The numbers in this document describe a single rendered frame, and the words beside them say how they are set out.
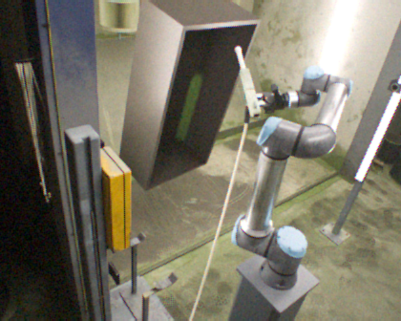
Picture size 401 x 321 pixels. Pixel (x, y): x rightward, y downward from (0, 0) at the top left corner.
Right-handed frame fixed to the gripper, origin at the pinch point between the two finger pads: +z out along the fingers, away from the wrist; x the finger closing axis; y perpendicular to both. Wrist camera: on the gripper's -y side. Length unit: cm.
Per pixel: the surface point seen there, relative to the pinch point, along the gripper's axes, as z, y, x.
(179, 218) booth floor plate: 40, 134, -3
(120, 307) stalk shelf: 67, 12, -87
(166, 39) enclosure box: 37, -16, 32
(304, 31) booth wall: -109, 96, 171
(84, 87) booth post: 68, -42, -23
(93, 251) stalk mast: 64, -41, -81
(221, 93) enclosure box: 2, 48, 50
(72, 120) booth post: 75, -33, -30
